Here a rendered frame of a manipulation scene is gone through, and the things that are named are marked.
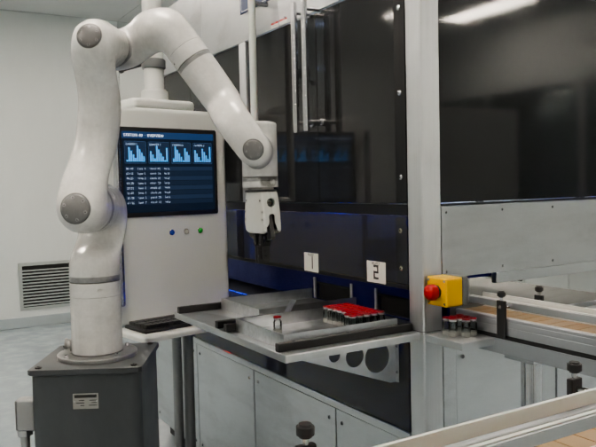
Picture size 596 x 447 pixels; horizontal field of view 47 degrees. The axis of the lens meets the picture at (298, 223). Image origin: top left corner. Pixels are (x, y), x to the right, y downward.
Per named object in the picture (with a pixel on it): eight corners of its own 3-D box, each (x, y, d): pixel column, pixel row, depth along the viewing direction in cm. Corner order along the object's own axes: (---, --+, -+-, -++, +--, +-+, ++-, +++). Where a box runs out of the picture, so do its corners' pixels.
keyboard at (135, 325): (223, 311, 257) (223, 305, 257) (246, 317, 247) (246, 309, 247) (124, 328, 231) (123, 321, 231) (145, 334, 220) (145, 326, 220)
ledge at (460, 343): (466, 334, 184) (466, 327, 183) (503, 343, 172) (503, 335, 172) (426, 341, 176) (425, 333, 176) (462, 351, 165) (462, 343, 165)
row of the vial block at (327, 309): (328, 320, 196) (327, 304, 195) (365, 331, 180) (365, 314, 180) (321, 321, 194) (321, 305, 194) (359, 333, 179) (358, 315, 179)
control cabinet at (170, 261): (204, 303, 280) (198, 107, 276) (232, 309, 266) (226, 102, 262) (85, 321, 247) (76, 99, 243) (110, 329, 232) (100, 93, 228)
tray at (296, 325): (341, 317, 203) (341, 304, 203) (397, 331, 180) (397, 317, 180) (236, 331, 185) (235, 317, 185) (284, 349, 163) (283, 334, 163)
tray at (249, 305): (311, 298, 238) (311, 287, 238) (356, 308, 216) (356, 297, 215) (221, 309, 220) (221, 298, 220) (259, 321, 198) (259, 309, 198)
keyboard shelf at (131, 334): (213, 314, 267) (213, 308, 267) (258, 324, 246) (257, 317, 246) (104, 333, 237) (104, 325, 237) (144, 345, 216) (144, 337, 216)
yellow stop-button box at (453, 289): (448, 301, 178) (448, 273, 178) (468, 304, 172) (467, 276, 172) (426, 304, 174) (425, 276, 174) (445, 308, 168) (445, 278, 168)
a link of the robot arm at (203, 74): (198, 39, 153) (279, 151, 153) (212, 53, 169) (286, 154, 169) (166, 64, 154) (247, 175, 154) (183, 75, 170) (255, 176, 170)
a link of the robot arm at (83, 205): (121, 232, 173) (98, 238, 157) (74, 228, 174) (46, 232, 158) (137, 30, 170) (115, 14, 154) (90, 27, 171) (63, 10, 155)
